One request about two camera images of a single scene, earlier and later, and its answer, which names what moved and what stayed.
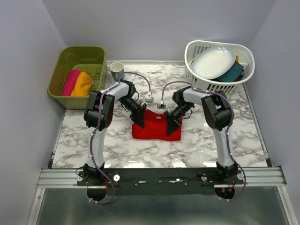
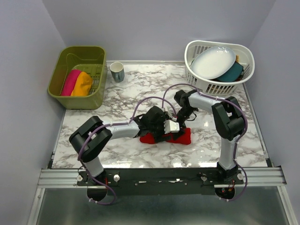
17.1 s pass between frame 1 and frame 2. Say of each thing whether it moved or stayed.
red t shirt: moved
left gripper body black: moved
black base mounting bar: stayed
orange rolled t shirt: stayed
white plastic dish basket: stayed
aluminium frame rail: stayed
